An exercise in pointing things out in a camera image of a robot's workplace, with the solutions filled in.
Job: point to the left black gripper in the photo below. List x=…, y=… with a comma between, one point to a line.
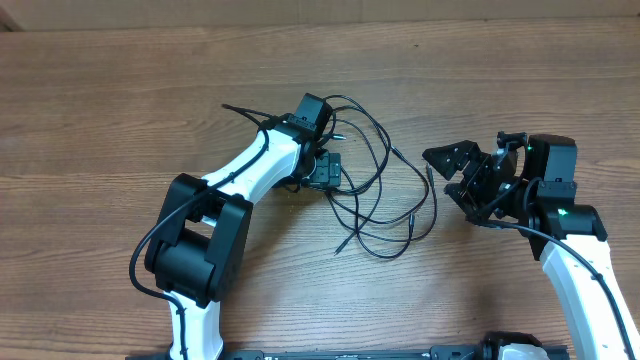
x=327, y=169

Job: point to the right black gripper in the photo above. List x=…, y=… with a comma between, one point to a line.
x=467, y=200

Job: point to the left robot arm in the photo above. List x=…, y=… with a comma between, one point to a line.
x=196, y=247

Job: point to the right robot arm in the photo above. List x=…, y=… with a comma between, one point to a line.
x=527, y=184

